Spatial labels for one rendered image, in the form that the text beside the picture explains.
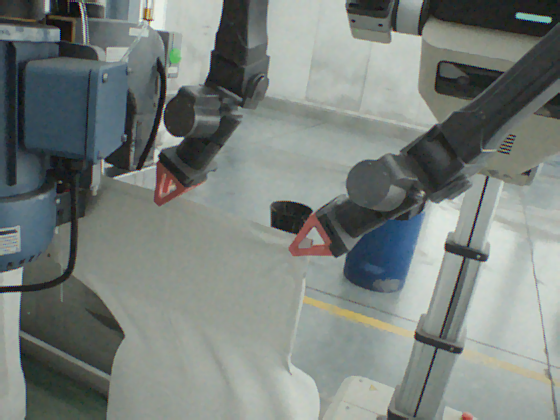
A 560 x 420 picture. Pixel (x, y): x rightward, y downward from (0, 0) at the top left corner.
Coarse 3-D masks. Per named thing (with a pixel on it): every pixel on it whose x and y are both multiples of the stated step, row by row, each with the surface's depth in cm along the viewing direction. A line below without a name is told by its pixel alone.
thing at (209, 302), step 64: (128, 192) 85; (64, 256) 95; (128, 256) 89; (192, 256) 83; (256, 256) 78; (128, 320) 89; (192, 320) 86; (256, 320) 80; (128, 384) 87; (192, 384) 81; (256, 384) 79
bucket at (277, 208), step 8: (280, 200) 353; (272, 208) 348; (280, 208) 354; (288, 208) 356; (296, 208) 355; (304, 208) 353; (272, 216) 337; (280, 216) 331; (288, 216) 328; (296, 216) 328; (304, 216) 331; (272, 224) 339; (280, 224) 333; (288, 224) 331; (296, 224) 332; (296, 232) 335
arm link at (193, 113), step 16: (208, 80) 75; (256, 80) 72; (176, 96) 69; (192, 96) 67; (208, 96) 69; (224, 96) 72; (256, 96) 73; (176, 112) 69; (192, 112) 68; (208, 112) 70; (176, 128) 69; (192, 128) 68; (208, 128) 71
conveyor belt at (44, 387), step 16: (32, 368) 136; (32, 384) 131; (48, 384) 132; (64, 384) 133; (32, 400) 125; (48, 400) 126; (64, 400) 127; (80, 400) 128; (96, 400) 129; (32, 416) 120; (48, 416) 121; (64, 416) 122; (80, 416) 123; (96, 416) 124
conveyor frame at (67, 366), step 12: (24, 336) 143; (24, 348) 144; (36, 348) 141; (48, 348) 140; (36, 360) 143; (48, 360) 140; (60, 360) 138; (72, 360) 137; (60, 372) 140; (72, 372) 137; (84, 372) 135; (96, 372) 134; (84, 384) 137; (96, 384) 134; (108, 384) 132; (108, 396) 134
